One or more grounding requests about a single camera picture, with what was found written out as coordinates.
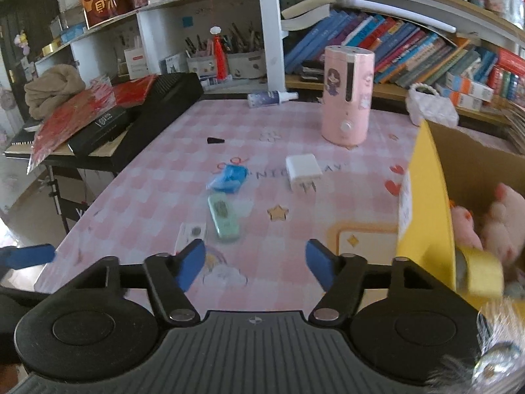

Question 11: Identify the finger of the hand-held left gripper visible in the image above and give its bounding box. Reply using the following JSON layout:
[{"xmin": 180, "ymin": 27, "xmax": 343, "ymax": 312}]
[{"xmin": 0, "ymin": 244, "xmax": 56, "ymax": 271}]

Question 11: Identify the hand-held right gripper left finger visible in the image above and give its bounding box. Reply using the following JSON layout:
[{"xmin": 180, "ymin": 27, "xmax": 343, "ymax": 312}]
[{"xmin": 61, "ymin": 238, "xmax": 206, "ymax": 325}]

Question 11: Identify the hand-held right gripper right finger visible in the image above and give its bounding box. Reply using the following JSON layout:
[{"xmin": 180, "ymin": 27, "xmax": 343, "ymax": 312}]
[{"xmin": 304, "ymin": 238, "xmax": 452, "ymax": 325}]

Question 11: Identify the green correction tape case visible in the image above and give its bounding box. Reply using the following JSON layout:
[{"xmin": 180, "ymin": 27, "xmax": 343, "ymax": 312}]
[{"xmin": 207, "ymin": 192, "xmax": 242, "ymax": 243}]

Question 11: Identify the yellow cardboard box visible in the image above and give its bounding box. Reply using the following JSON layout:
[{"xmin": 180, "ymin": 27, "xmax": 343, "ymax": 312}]
[{"xmin": 397, "ymin": 119, "xmax": 525, "ymax": 325}]

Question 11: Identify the small pink plush toy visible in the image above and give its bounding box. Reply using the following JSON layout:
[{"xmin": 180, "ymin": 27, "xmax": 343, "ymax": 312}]
[{"xmin": 449, "ymin": 199, "xmax": 485, "ymax": 251}]

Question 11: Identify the yellow tape roll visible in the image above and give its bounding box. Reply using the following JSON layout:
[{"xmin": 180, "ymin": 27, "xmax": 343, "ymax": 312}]
[{"xmin": 455, "ymin": 245, "xmax": 505, "ymax": 298}]

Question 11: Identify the large pink plush pig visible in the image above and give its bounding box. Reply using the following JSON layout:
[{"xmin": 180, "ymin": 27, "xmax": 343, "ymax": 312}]
[{"xmin": 480, "ymin": 183, "xmax": 525, "ymax": 284}]

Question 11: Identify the clear packet with coin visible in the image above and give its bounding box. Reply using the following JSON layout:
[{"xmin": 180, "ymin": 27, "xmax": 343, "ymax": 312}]
[{"xmin": 174, "ymin": 222, "xmax": 208, "ymax": 255}]

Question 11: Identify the blue plastic packet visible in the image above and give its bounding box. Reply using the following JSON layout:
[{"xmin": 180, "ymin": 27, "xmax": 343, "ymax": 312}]
[{"xmin": 206, "ymin": 163, "xmax": 249, "ymax": 193}]

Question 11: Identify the white phone charger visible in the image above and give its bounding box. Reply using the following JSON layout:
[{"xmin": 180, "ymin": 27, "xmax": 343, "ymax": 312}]
[{"xmin": 285, "ymin": 154, "xmax": 323, "ymax": 193}]

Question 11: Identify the black keyboard stand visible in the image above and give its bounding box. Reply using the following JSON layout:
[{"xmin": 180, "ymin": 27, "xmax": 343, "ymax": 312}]
[{"xmin": 4, "ymin": 148, "xmax": 119, "ymax": 234}]

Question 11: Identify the pink checked tablecloth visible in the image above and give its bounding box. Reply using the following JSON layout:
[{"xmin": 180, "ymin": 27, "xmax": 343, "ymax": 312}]
[{"xmin": 35, "ymin": 98, "xmax": 505, "ymax": 308}]

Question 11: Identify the red envelope packet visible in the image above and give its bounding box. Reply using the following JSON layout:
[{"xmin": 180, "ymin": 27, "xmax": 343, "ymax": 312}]
[
  {"xmin": 27, "ymin": 88, "xmax": 116, "ymax": 175},
  {"xmin": 111, "ymin": 76, "xmax": 158, "ymax": 109}
]

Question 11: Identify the flat black box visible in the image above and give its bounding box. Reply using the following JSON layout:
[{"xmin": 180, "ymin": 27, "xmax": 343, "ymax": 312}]
[{"xmin": 68, "ymin": 107, "xmax": 132, "ymax": 154}]

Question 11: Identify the black keyboard case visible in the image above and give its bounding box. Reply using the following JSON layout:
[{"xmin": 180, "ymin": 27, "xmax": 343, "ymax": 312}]
[{"xmin": 111, "ymin": 73, "xmax": 204, "ymax": 173}]

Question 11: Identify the pink cylindrical humidifier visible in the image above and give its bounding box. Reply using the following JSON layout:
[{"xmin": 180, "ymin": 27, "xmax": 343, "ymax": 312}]
[{"xmin": 321, "ymin": 45, "xmax": 375, "ymax": 146}]

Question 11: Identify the beige folded cloth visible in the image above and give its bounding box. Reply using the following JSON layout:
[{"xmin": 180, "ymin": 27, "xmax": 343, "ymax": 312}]
[{"xmin": 24, "ymin": 66, "xmax": 87, "ymax": 120}]

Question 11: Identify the grey furry sleeve cuff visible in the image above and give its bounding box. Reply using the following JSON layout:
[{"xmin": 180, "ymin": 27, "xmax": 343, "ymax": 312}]
[{"xmin": 422, "ymin": 299, "xmax": 525, "ymax": 394}]

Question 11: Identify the small spray bottle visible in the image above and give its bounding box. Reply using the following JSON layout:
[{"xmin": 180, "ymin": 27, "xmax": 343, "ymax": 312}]
[{"xmin": 247, "ymin": 89, "xmax": 299, "ymax": 108}]

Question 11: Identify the small patterned pen holder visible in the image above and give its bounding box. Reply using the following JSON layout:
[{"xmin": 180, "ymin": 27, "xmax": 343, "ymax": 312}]
[{"xmin": 186, "ymin": 35, "xmax": 218, "ymax": 80}]

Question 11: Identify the large patterned pen holder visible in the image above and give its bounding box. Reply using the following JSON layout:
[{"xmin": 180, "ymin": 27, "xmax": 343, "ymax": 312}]
[{"xmin": 225, "ymin": 25, "xmax": 265, "ymax": 78}]

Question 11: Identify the white card box red label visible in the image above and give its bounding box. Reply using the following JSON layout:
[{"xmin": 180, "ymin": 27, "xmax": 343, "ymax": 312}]
[{"xmin": 124, "ymin": 47, "xmax": 150, "ymax": 79}]

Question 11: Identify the red tassel ornament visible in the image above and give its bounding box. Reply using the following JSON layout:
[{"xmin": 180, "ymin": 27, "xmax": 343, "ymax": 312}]
[{"xmin": 210, "ymin": 26, "xmax": 228, "ymax": 83}]

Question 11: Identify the orange and white medicine box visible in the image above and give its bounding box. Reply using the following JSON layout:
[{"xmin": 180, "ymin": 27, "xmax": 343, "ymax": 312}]
[
  {"xmin": 437, "ymin": 84, "xmax": 485, "ymax": 111},
  {"xmin": 445, "ymin": 72, "xmax": 495, "ymax": 101}
]

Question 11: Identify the long row of coloured books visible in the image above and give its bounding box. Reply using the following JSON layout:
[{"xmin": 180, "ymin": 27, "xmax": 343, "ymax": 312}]
[{"xmin": 285, "ymin": 8, "xmax": 525, "ymax": 99}]

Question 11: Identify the white shelf unit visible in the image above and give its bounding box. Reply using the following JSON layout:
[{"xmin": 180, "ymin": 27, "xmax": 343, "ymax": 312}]
[{"xmin": 35, "ymin": 0, "xmax": 525, "ymax": 126}]

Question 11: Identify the white pouch with bead handle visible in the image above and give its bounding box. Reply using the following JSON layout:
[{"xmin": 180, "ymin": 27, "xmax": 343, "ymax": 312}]
[{"xmin": 406, "ymin": 83, "xmax": 459, "ymax": 128}]

